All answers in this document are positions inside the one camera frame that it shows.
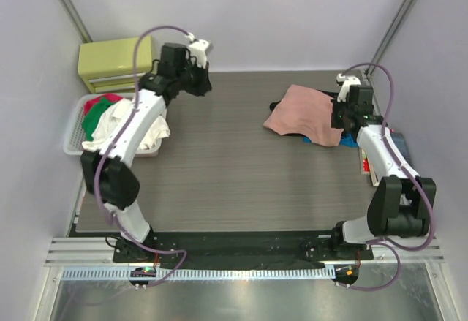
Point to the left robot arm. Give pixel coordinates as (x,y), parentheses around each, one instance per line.
(107,170)

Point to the red green garment in basket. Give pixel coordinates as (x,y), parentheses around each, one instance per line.
(102,115)

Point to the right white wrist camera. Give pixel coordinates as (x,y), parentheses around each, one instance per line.
(345,82)

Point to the white t-shirt in basket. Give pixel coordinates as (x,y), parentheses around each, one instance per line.
(159,129)

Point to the dark blue book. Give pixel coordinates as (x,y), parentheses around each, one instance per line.
(401,145)

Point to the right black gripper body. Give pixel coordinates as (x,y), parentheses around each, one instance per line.
(345,111)

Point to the aluminium frame rail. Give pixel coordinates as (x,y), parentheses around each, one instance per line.
(95,252)

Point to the left aluminium corner post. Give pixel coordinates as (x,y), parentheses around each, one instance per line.
(76,20)

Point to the pink printed t-shirt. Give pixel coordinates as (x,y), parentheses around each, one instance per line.
(303,116)

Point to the yellow-green drawer box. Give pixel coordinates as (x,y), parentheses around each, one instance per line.
(108,65)

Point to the blue garment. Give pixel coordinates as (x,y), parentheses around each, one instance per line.
(346,140)

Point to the slotted cable duct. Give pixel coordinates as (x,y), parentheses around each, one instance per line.
(141,274)

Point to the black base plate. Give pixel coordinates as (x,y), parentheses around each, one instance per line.
(268,250)

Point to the right aluminium corner post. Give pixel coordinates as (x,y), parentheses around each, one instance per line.
(396,23)

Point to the white plastic basket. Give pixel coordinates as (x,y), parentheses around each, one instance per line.
(75,135)

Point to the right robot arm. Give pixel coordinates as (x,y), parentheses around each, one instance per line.
(403,201)

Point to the aluminium corner post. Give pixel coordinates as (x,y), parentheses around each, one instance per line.
(396,23)
(76,20)

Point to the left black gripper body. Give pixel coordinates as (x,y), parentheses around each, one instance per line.
(193,78)

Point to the black t-shirt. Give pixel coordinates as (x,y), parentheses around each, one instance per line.
(272,106)

